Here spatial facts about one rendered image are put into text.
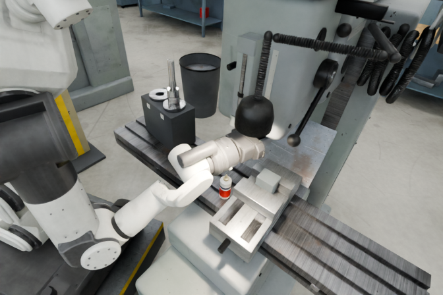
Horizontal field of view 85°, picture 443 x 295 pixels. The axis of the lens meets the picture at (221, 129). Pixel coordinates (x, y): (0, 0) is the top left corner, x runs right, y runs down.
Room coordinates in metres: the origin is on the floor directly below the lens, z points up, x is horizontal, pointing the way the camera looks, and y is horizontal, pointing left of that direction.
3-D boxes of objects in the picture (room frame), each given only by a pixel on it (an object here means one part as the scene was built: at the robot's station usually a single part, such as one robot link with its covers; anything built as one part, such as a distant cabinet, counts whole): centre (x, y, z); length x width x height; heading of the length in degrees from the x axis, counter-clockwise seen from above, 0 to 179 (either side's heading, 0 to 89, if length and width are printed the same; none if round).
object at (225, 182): (0.54, -0.03, 1.01); 0.04 x 0.04 x 0.11
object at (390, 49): (0.40, -0.24, 1.58); 0.17 x 0.01 x 0.01; 166
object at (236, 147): (0.50, -0.04, 1.23); 0.13 x 0.12 x 0.10; 39
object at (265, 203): (0.47, -0.13, 1.05); 0.15 x 0.06 x 0.04; 55
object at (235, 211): (0.49, -0.14, 1.01); 0.35 x 0.15 x 0.11; 145
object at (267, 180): (0.52, -0.16, 1.07); 0.06 x 0.05 x 0.06; 55
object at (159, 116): (0.85, 0.23, 1.06); 0.22 x 0.12 x 0.20; 47
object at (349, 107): (1.06, -0.47, 0.78); 0.50 x 0.47 x 1.56; 144
